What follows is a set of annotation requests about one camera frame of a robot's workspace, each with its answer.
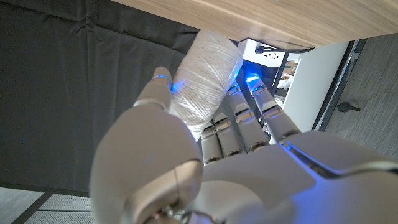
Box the cardboard box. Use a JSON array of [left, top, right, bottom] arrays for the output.
[[281, 60, 299, 76]]

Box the white shelf cabinet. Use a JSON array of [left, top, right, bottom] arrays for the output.
[[273, 42, 351, 133]]

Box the white string spool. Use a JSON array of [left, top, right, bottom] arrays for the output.
[[169, 30, 244, 141]]

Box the white power strip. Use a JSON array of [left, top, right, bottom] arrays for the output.
[[241, 39, 289, 68]]

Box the black door handle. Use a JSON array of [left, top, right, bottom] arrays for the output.
[[337, 101, 361, 113]]

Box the black stand pole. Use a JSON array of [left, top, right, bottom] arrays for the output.
[[270, 52, 290, 98]]

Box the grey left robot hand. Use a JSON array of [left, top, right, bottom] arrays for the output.
[[89, 65, 398, 224]]

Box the black power strip cord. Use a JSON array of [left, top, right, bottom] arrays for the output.
[[254, 45, 315, 54]]

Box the black fabric curtain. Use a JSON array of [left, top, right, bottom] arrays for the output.
[[0, 0, 280, 197]]

